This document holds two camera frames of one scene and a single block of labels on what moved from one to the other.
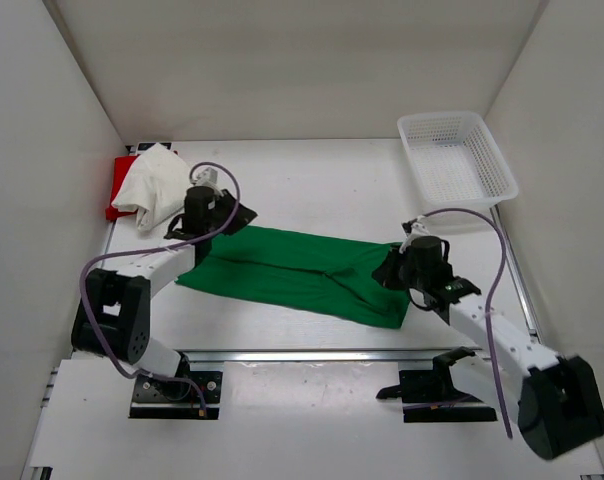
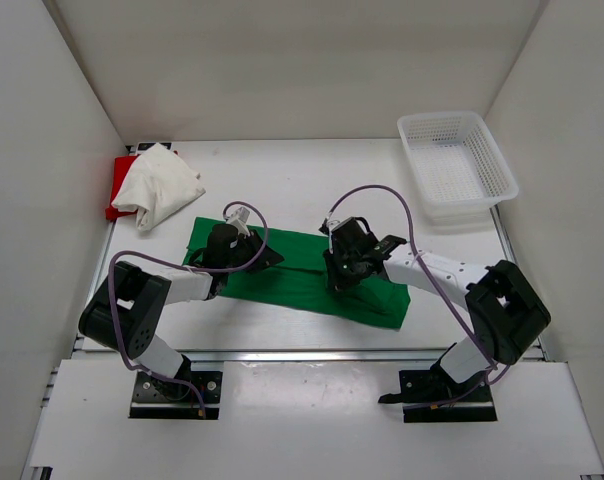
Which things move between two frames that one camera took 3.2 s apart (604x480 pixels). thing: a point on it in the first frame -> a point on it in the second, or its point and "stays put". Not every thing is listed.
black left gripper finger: x=245 y=216 -> x=269 y=258
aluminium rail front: x=313 y=357 stays put
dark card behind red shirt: x=147 y=146 stays put
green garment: x=327 y=274 stays put
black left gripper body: x=223 y=207 -> x=246 y=250
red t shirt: x=121 y=165 stays put
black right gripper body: x=416 y=279 -> x=345 y=271
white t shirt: x=155 y=187 stays put
